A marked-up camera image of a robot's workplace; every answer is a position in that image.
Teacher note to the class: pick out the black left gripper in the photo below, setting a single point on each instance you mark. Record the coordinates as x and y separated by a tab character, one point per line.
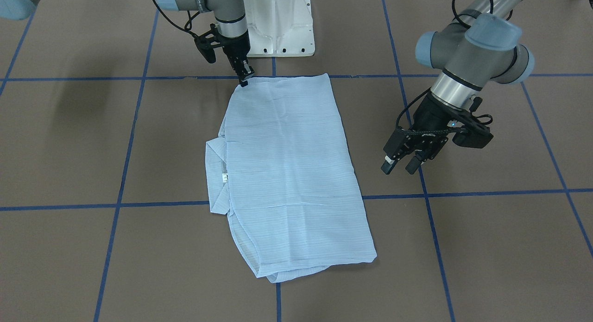
428	115

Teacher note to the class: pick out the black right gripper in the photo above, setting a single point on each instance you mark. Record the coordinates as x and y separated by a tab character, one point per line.
233	46

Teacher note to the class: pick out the light blue striped shirt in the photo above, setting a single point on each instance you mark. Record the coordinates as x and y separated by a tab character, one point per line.
280	171

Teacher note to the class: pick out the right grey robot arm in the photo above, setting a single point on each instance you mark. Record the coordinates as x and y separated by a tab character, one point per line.
229	31

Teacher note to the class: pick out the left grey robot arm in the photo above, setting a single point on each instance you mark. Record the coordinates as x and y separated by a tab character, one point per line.
480	45

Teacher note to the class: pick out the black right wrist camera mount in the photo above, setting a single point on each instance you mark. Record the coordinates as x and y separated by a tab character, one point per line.
208	42

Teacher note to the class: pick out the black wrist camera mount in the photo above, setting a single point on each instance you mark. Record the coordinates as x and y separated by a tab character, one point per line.
475	131
208	42

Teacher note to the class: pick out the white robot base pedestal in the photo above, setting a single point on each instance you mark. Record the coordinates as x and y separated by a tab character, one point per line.
280	28

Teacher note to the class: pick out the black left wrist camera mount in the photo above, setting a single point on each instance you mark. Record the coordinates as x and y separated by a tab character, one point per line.
475	131

